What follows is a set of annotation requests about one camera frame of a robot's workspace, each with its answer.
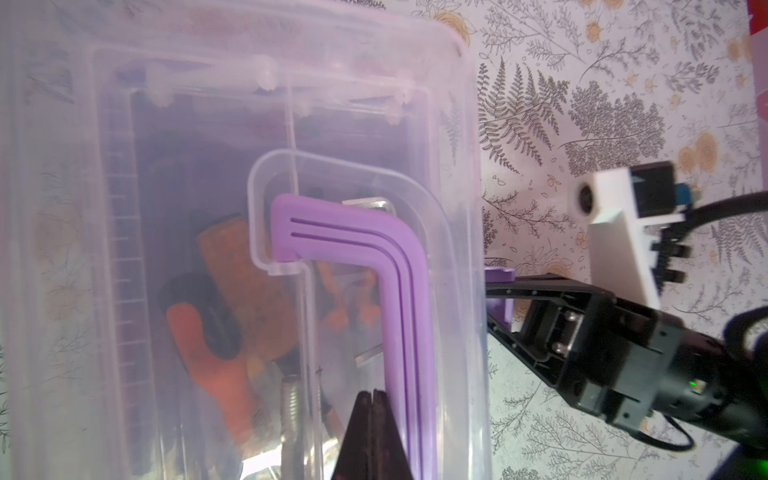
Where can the small orange black tool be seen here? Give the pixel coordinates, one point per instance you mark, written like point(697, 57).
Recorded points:
point(209, 343)

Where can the orange handle screwdriver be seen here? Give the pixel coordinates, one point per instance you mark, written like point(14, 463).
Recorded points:
point(263, 305)

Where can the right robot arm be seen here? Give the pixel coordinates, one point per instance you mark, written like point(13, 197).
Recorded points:
point(744, 418)

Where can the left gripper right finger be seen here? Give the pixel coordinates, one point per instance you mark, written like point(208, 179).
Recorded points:
point(390, 441)

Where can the purple plastic tool box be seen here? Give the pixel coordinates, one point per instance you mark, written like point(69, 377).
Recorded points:
point(347, 138)

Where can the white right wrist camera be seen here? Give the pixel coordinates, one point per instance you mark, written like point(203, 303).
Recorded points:
point(618, 206)

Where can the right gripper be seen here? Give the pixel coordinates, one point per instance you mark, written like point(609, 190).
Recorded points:
point(611, 358)

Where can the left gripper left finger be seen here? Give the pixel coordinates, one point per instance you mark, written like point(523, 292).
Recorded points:
point(355, 460)

